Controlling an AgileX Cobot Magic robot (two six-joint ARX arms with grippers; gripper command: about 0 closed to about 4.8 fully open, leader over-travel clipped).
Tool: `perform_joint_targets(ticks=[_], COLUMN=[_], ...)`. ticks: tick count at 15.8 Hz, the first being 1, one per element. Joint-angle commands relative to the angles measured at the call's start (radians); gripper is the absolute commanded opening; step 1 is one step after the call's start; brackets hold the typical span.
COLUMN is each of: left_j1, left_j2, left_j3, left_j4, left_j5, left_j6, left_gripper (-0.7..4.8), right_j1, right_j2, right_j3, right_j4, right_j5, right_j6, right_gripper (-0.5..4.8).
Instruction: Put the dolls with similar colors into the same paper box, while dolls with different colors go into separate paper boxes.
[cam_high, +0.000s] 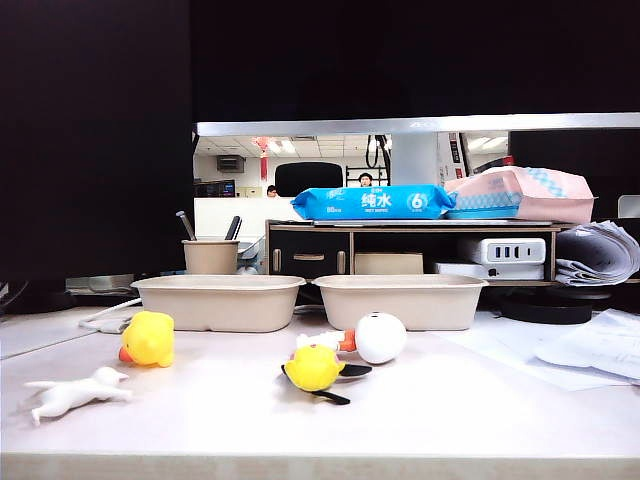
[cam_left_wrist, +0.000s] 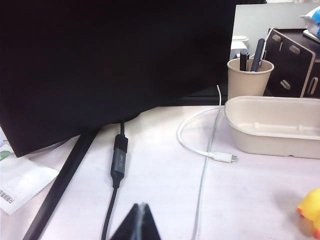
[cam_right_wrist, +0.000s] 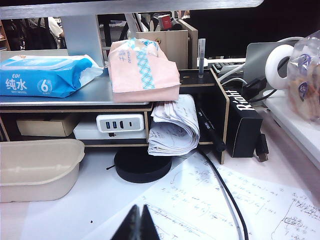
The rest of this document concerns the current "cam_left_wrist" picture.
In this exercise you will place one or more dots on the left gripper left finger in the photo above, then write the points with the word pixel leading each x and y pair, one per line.
pixel 128 227

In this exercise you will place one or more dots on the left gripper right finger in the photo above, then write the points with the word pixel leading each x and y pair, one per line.
pixel 147 227

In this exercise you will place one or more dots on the yellow rubber duck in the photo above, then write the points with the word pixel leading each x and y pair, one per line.
pixel 311 207

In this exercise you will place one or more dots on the beige paper box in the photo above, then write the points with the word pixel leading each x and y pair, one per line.
pixel 262 140

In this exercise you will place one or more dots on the black flat bar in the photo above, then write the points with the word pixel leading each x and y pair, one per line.
pixel 62 180

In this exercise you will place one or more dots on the white printed packet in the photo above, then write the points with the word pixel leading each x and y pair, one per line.
pixel 22 180

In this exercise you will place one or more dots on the green white packet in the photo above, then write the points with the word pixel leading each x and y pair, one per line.
pixel 3 153

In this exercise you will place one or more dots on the large black monitor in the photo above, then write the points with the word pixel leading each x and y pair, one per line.
pixel 100 62

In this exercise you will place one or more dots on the beige paper cup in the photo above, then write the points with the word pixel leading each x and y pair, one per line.
pixel 247 82

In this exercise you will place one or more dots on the white plastic object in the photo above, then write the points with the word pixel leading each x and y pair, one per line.
pixel 238 47

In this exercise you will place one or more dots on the black flat pen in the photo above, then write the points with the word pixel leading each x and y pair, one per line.
pixel 257 55

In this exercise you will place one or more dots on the black wooden desk organizer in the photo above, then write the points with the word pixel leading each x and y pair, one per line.
pixel 292 67

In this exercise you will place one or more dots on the blue wet wipes pack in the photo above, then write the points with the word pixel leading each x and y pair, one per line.
pixel 315 20

